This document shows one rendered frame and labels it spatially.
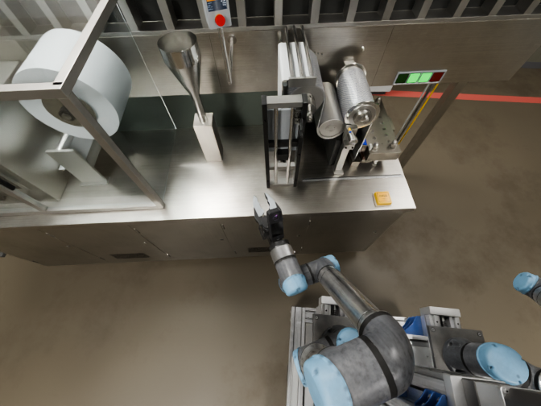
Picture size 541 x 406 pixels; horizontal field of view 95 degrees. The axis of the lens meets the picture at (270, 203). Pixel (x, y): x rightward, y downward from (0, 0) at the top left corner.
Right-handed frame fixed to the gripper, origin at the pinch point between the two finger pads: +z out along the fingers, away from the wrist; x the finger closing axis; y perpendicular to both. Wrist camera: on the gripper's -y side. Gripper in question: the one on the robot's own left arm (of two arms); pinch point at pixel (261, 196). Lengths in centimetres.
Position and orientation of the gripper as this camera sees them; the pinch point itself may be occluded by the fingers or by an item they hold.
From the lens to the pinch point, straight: 90.9
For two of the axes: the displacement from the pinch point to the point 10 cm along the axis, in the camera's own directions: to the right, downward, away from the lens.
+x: 9.3, -2.5, 2.7
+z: -3.5, -8.2, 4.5
